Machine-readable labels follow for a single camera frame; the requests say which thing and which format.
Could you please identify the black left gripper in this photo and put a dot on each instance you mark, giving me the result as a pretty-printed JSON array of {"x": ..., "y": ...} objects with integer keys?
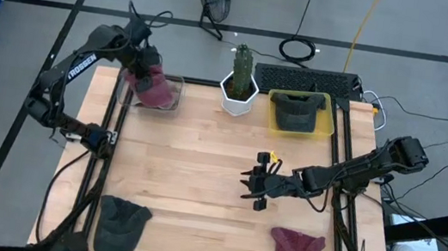
[{"x": 145, "y": 61}]

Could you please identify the black baseball cap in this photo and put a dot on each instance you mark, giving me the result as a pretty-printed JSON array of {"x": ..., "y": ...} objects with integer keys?
[{"x": 119, "y": 229}]

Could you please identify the small yellow tag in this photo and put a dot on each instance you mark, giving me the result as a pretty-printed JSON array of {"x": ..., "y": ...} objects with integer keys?
[{"x": 274, "y": 156}]

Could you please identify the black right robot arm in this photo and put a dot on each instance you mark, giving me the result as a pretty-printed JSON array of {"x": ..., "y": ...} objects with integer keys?
[{"x": 356, "y": 171}]

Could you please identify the green cactus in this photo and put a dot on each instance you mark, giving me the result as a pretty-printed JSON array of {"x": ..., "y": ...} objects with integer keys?
[{"x": 242, "y": 69}]

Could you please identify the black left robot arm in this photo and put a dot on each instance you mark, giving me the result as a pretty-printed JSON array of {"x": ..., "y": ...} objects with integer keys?
[{"x": 80, "y": 65}]

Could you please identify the white hexagonal plant pot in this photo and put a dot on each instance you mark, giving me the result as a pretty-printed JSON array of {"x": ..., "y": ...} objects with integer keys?
[{"x": 235, "y": 106}]

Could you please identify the yellow plastic bin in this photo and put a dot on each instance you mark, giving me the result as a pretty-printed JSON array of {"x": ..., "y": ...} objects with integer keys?
[{"x": 324, "y": 131}]

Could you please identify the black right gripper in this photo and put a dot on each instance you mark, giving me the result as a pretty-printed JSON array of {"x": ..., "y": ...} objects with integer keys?
[{"x": 268, "y": 182}]

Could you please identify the dark grey baseball cap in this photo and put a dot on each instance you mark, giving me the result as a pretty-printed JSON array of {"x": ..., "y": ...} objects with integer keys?
[{"x": 296, "y": 117}]

